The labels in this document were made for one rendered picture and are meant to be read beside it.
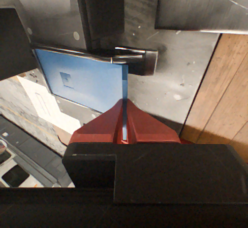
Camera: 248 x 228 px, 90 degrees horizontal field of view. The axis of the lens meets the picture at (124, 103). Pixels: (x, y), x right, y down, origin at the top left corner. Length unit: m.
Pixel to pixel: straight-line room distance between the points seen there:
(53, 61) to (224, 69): 0.21
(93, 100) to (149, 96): 0.11
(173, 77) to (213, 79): 0.05
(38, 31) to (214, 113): 0.26
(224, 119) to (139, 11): 0.20
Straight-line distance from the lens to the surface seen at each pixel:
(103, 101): 0.16
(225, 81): 0.21
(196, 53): 0.19
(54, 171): 5.32
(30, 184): 5.50
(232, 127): 0.25
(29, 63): 0.41
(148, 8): 0.20
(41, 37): 0.20
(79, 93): 0.18
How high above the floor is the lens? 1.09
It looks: 44 degrees down
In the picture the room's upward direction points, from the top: 138 degrees counter-clockwise
